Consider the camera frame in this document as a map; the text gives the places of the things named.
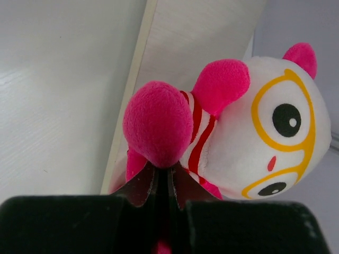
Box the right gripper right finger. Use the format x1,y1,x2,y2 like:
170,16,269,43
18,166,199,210
167,165,330,253

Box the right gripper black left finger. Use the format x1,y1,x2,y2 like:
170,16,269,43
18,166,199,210
1,165,159,253

